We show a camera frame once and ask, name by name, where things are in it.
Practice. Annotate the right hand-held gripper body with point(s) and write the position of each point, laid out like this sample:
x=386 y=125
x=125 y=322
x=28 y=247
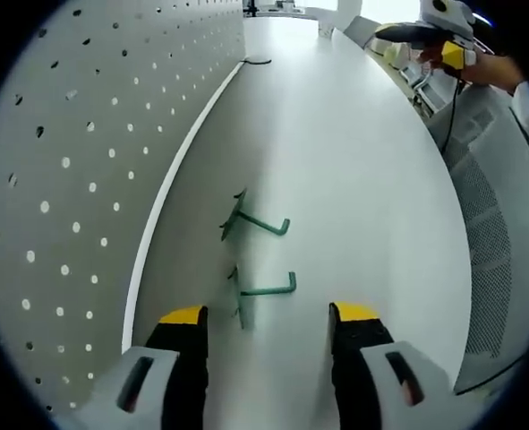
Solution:
x=452 y=18

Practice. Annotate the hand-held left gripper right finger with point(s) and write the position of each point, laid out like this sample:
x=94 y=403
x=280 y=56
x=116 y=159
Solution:
x=353 y=367

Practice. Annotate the white perforated mounting plate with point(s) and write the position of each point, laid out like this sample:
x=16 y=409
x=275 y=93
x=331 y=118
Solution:
x=67 y=134

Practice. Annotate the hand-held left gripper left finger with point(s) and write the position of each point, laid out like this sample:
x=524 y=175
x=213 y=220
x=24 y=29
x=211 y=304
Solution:
x=183 y=367

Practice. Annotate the person's right hand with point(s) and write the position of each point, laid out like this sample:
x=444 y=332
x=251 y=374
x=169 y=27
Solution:
x=430 y=54

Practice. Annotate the green hook assembly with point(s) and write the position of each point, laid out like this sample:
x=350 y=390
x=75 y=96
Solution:
x=268 y=292
x=259 y=220

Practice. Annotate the grey mesh chair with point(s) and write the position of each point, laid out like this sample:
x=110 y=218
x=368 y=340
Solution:
x=483 y=224

